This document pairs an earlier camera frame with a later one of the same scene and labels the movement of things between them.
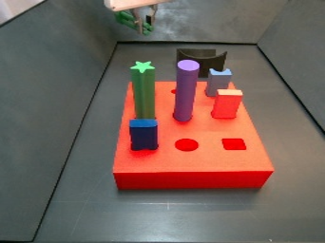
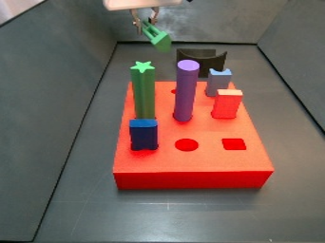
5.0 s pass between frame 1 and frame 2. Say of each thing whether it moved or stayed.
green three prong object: moved
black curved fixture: stayed
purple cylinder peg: stayed
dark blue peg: stayed
